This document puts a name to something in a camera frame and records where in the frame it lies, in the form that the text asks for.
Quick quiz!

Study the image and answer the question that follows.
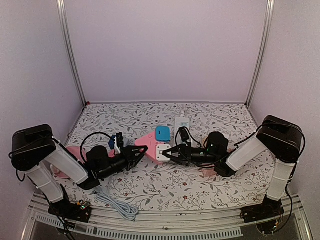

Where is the pink saucer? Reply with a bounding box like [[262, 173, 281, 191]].
[[50, 146, 85, 179]]

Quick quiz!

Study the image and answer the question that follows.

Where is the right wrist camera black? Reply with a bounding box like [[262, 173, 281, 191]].
[[178, 126, 192, 145]]

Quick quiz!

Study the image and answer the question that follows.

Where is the small pink adapter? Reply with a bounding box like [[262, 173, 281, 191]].
[[108, 149, 117, 158]]

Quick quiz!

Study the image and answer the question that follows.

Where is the front aluminium rail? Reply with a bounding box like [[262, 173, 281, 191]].
[[22, 194, 314, 240]]

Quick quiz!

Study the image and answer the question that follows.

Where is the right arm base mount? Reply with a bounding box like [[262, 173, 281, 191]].
[[239, 196, 285, 223]]

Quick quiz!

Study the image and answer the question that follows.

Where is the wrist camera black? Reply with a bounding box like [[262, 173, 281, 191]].
[[114, 132, 124, 155], [178, 126, 192, 145]]

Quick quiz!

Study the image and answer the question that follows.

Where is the cyan square adapter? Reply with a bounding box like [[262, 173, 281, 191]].
[[155, 125, 171, 143]]

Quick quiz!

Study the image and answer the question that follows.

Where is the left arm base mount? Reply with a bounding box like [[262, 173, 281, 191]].
[[48, 198, 92, 223]]

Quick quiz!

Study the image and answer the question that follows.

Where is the left aluminium frame post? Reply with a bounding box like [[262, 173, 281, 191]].
[[56, 0, 87, 107]]

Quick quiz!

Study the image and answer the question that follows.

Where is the beige cube socket plug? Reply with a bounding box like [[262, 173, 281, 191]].
[[202, 137, 208, 148]]

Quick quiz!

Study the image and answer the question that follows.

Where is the white power strip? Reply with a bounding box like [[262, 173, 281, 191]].
[[174, 112, 190, 130]]

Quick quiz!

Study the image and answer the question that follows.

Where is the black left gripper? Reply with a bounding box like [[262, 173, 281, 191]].
[[98, 145, 148, 180]]

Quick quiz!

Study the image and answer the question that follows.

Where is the dark blue cube socket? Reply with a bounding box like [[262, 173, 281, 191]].
[[108, 135, 117, 150]]

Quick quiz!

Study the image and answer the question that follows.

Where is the white cube socket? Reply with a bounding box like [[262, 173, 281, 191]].
[[155, 144, 171, 163]]

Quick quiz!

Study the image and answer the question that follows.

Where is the grey-blue power strip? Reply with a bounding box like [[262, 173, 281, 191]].
[[123, 138, 131, 147]]

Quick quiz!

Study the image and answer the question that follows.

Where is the aluminium frame post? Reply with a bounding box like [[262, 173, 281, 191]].
[[56, 0, 87, 107], [245, 0, 275, 108]]

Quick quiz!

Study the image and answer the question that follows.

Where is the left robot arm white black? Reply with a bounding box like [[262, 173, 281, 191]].
[[9, 124, 148, 217]]

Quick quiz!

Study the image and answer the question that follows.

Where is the grey coiled power cable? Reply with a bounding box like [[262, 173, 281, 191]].
[[92, 174, 140, 221]]

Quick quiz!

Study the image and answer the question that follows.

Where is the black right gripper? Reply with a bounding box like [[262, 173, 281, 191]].
[[162, 142, 220, 167]]

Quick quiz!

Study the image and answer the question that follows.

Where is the pink cube socket plug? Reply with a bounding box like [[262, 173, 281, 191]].
[[202, 169, 217, 178]]

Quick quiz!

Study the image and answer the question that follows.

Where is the floral patterned table mat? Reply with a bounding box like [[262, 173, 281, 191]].
[[68, 103, 275, 211]]

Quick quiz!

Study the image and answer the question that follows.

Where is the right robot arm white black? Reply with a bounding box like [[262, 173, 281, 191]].
[[160, 115, 306, 218]]

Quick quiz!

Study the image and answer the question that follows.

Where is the right aluminium frame post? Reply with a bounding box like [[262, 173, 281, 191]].
[[245, 0, 275, 108]]

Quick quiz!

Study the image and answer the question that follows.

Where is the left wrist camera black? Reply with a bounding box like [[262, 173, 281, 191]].
[[114, 132, 124, 155]]

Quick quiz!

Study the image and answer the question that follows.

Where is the pink triangular socket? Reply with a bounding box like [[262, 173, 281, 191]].
[[134, 131, 165, 163]]

